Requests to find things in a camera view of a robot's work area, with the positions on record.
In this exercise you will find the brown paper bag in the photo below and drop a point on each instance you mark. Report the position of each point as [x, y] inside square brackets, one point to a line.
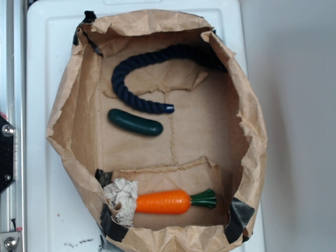
[215, 138]

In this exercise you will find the dark green toy cucumber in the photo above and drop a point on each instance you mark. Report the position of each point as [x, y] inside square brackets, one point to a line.
[134, 123]

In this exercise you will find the orange toy carrot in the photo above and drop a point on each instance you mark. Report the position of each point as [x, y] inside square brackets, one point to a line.
[174, 202]

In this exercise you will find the crumpled white paper ball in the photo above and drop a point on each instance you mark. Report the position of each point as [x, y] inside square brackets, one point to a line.
[122, 197]

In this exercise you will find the black metal bracket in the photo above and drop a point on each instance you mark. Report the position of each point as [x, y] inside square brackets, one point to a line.
[7, 153]

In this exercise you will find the aluminium frame rail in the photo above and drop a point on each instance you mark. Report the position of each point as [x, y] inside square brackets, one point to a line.
[12, 209]

